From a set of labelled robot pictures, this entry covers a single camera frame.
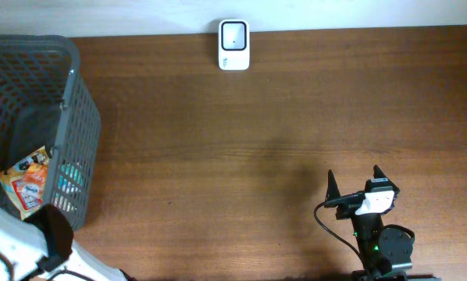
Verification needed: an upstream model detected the teal tissue pack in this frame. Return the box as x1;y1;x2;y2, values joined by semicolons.
58;164;84;194

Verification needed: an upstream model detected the yellow snack bag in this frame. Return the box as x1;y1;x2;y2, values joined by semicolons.
0;146;50;220

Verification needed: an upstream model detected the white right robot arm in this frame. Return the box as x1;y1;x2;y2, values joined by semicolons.
314;165;437;281

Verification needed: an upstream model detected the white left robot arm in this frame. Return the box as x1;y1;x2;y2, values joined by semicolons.
0;205;133;281

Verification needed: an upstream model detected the grey plastic basket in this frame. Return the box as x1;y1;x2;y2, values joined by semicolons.
0;35;102;230

